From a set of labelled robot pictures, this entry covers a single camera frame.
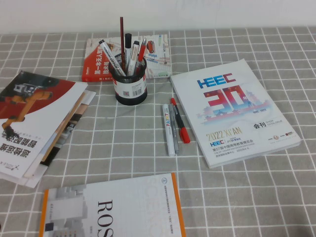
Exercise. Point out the grey white checked tablecloth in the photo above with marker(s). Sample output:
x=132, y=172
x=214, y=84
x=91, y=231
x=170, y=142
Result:
x=123, y=148

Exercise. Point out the long black cap marker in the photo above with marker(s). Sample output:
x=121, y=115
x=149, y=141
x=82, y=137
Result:
x=127, y=39

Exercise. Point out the red cover driving book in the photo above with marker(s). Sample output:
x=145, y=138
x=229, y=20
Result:
x=95, y=66

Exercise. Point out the dark red pencil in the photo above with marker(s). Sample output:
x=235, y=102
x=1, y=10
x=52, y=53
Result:
x=121, y=32

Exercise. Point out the white brochure with photos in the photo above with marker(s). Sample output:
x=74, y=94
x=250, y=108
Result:
x=86, y=98

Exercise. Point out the orange edged ROS book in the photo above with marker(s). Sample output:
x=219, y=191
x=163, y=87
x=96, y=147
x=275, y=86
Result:
x=123, y=209

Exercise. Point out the grey translucent pen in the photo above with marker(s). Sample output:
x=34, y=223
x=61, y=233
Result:
x=175, y=145

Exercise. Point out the red black marker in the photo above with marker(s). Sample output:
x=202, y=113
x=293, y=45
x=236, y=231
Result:
x=184, y=134

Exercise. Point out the red ballpoint pen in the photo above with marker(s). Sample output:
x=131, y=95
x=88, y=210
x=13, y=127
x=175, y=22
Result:
x=141, y=53

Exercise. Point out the brochure with brown edge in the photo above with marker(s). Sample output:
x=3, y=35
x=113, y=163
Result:
x=71, y=116

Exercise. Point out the white paint marker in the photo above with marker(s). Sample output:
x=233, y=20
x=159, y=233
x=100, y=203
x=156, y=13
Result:
x=169, y=128

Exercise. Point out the white HEEC catalogue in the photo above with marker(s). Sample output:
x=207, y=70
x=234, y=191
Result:
x=234, y=138

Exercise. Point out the black mesh pen holder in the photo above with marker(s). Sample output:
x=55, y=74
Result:
x=130, y=98

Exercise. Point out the red white robot brochure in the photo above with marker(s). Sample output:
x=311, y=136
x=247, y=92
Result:
x=37, y=118

